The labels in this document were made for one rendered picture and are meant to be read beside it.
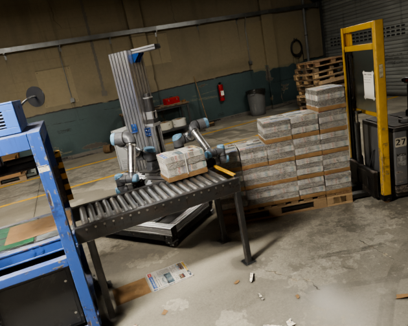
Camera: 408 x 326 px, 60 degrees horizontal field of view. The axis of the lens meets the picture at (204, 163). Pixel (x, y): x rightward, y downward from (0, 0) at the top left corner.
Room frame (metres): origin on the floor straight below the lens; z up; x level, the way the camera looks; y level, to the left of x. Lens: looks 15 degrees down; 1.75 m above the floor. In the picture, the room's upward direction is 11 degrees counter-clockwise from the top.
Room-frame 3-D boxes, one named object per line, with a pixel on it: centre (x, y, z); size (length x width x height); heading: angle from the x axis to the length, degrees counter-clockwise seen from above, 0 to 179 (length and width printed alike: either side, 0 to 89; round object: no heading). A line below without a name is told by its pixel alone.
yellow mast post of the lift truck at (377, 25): (3.48, -1.83, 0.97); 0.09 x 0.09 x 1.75; 0
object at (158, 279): (2.85, 0.50, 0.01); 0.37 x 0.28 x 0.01; 110
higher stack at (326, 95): (3.81, -1.40, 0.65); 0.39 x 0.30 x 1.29; 0
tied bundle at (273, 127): (3.81, -0.81, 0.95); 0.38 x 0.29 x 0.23; 0
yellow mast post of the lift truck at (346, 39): (4.14, -1.83, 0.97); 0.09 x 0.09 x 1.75; 0
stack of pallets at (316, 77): (9.93, -3.67, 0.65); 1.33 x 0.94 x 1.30; 114
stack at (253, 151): (3.81, -0.67, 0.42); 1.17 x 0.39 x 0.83; 90
